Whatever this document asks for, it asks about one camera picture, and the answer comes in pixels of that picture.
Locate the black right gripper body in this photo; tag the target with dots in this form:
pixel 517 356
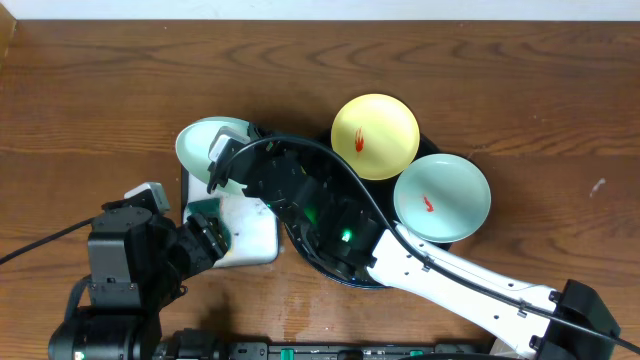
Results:
pixel 277 150

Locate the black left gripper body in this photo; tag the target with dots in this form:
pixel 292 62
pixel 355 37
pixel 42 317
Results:
pixel 201 235

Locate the green yellow sponge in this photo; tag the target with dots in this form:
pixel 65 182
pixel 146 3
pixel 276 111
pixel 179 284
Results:
pixel 211 210

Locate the pale green plate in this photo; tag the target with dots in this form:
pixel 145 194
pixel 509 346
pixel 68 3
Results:
pixel 192 149
pixel 442 198

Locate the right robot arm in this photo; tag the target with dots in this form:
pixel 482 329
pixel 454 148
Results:
pixel 336 224

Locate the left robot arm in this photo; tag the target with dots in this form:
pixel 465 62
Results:
pixel 138 261

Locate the black rectangular soap tray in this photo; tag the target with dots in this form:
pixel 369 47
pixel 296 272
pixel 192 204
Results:
pixel 254 228

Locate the round black tray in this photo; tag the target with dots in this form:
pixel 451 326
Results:
pixel 382 192

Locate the yellow plate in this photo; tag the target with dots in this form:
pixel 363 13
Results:
pixel 377 135

